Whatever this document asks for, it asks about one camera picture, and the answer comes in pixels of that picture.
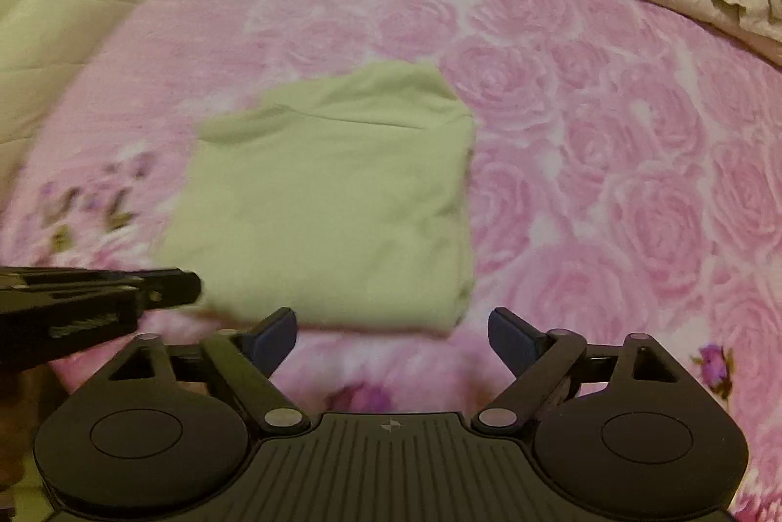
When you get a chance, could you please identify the beige long-sleeve turtleneck shirt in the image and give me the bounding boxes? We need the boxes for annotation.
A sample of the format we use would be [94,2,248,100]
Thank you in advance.
[154,61,475,333]

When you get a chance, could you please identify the pink rose floral bedsheet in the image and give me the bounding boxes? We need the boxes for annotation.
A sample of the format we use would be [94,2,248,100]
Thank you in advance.
[1,0,781,521]

